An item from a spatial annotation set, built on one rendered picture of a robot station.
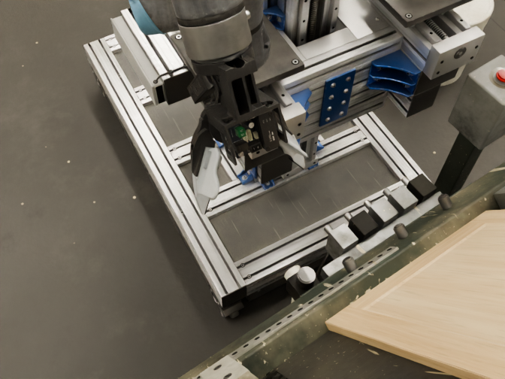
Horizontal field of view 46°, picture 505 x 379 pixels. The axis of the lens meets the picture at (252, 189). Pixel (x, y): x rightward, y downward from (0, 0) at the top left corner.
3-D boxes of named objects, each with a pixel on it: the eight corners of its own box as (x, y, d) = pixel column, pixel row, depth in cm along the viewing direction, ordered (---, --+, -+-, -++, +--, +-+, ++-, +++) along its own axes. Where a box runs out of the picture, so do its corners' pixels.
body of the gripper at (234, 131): (234, 171, 68) (207, 75, 62) (207, 145, 75) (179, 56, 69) (291, 146, 70) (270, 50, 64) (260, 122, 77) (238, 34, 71)
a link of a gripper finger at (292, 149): (320, 183, 77) (271, 150, 71) (297, 165, 81) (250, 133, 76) (334, 163, 76) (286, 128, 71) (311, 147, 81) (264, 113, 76)
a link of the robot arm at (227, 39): (168, 19, 67) (233, -5, 69) (179, 57, 69) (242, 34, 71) (191, 32, 61) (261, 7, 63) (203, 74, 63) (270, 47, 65)
